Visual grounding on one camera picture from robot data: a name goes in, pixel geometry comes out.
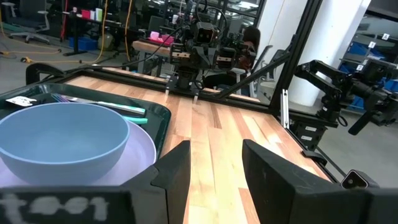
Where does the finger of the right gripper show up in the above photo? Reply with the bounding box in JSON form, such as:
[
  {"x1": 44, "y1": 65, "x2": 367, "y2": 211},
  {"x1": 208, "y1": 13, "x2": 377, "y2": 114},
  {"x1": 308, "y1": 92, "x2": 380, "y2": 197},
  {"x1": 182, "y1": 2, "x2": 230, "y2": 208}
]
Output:
[
  {"x1": 169, "y1": 42, "x2": 191, "y2": 67},
  {"x1": 216, "y1": 47, "x2": 238, "y2": 70}
]

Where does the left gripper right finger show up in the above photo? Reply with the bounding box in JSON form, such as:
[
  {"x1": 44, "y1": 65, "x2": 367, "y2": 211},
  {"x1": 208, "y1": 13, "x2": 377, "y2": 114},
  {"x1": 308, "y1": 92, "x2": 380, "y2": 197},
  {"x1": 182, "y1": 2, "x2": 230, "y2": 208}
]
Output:
[{"x1": 242, "y1": 138, "x2": 368, "y2": 224}]

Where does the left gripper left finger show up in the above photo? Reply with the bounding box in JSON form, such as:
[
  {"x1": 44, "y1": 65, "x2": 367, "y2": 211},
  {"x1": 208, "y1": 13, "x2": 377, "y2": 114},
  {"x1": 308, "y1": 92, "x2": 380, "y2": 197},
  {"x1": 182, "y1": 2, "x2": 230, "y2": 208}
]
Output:
[{"x1": 120, "y1": 139, "x2": 192, "y2": 224}]

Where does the lavender plate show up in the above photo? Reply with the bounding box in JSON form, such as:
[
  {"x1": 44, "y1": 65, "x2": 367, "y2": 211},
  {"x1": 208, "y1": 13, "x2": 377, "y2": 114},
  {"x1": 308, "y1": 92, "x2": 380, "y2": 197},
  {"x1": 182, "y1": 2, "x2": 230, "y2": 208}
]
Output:
[{"x1": 0, "y1": 119, "x2": 157, "y2": 188}]

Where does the knife with patterned teal handle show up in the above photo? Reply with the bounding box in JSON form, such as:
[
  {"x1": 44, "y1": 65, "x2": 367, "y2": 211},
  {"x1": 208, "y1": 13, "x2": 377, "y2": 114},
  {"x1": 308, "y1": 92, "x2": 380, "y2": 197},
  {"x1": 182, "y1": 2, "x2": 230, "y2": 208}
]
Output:
[{"x1": 71, "y1": 96, "x2": 146, "y2": 114}]

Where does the spoon with teal handle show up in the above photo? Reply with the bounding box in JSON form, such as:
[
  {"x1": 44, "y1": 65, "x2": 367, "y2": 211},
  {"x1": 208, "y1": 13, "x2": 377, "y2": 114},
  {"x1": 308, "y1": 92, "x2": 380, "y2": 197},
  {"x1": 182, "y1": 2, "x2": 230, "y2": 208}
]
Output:
[{"x1": 122, "y1": 115, "x2": 149, "y2": 126}]

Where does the blue bowl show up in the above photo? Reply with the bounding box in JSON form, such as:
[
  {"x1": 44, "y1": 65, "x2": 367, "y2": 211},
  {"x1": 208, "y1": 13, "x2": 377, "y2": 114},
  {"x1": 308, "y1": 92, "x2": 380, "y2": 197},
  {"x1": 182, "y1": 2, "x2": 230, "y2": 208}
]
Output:
[{"x1": 0, "y1": 102, "x2": 131, "y2": 187}]

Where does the dark green serving tray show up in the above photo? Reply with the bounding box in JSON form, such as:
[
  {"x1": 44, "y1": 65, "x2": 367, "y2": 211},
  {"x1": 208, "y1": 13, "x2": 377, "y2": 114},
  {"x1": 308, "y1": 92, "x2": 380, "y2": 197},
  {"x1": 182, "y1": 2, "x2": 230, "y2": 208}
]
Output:
[{"x1": 0, "y1": 83, "x2": 172, "y2": 161}]

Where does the person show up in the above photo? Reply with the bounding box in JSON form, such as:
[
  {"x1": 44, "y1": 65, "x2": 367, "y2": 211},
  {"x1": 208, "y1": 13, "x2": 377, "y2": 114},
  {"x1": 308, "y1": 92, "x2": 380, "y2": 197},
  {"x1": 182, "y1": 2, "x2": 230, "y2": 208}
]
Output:
[{"x1": 203, "y1": 26, "x2": 262, "y2": 91}]

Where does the pink box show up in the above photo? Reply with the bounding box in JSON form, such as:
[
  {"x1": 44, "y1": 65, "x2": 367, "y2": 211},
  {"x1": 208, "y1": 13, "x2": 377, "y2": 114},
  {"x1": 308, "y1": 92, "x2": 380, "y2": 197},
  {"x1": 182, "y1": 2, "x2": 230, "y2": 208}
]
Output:
[{"x1": 149, "y1": 30, "x2": 175, "y2": 46}]

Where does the wooden background table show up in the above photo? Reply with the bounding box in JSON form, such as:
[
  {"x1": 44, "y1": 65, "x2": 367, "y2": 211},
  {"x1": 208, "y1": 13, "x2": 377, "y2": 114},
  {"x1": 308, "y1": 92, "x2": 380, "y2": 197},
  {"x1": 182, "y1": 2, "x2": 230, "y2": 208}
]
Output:
[{"x1": 132, "y1": 39, "x2": 175, "y2": 75}]

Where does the black control box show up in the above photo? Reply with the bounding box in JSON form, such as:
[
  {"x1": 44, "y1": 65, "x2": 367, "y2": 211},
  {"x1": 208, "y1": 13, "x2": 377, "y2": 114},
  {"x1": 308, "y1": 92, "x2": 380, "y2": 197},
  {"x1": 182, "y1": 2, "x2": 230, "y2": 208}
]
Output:
[{"x1": 292, "y1": 119, "x2": 327, "y2": 152}]

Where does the blue storage bin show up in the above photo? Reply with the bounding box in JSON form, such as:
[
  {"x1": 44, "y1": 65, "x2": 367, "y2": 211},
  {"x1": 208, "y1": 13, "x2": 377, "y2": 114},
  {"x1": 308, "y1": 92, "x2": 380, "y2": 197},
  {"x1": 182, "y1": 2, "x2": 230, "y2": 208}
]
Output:
[{"x1": 68, "y1": 36, "x2": 99, "y2": 51}]

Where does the black background desk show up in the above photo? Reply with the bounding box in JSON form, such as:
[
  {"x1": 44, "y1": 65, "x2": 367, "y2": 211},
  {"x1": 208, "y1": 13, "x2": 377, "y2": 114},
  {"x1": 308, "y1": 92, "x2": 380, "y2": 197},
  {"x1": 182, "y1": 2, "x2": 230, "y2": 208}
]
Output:
[{"x1": 62, "y1": 11, "x2": 137, "y2": 57}]

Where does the white pillar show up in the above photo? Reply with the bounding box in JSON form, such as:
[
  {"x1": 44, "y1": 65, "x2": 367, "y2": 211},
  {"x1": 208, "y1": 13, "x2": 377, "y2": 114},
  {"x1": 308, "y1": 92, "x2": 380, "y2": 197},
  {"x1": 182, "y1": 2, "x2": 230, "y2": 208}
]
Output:
[{"x1": 256, "y1": 0, "x2": 373, "y2": 106}]

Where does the shelf with blue bins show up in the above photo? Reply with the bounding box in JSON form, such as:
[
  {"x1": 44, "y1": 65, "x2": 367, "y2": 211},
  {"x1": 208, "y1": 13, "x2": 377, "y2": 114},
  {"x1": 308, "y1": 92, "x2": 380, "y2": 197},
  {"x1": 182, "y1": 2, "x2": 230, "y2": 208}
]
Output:
[{"x1": 338, "y1": 30, "x2": 398, "y2": 110}]

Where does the office chair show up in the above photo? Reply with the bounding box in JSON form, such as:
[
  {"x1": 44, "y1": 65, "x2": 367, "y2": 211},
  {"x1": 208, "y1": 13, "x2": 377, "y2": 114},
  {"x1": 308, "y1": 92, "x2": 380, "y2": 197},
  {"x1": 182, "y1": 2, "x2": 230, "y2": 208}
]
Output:
[{"x1": 1, "y1": 0, "x2": 50, "y2": 44}]

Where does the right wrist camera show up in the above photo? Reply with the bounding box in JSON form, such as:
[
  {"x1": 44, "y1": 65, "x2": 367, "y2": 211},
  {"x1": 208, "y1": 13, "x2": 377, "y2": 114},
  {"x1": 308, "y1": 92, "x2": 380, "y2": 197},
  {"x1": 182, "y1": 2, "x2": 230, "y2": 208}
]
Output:
[{"x1": 195, "y1": 21, "x2": 220, "y2": 44}]

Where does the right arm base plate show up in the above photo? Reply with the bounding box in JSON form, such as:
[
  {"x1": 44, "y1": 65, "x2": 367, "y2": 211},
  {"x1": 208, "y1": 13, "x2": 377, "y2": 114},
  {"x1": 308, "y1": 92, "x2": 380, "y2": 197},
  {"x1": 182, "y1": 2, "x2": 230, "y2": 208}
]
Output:
[{"x1": 164, "y1": 79, "x2": 203, "y2": 98}]

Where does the yellow cable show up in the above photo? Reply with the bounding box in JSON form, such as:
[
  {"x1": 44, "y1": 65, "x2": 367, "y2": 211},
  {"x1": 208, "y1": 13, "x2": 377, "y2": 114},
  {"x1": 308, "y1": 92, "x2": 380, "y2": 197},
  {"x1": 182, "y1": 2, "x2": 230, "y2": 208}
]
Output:
[{"x1": 123, "y1": 0, "x2": 134, "y2": 62}]

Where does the black aluminium table frame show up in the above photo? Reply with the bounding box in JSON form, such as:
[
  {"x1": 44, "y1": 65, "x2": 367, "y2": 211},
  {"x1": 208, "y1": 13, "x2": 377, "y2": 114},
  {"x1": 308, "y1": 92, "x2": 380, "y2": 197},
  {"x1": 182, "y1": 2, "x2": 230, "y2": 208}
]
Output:
[{"x1": 60, "y1": 0, "x2": 348, "y2": 181}]

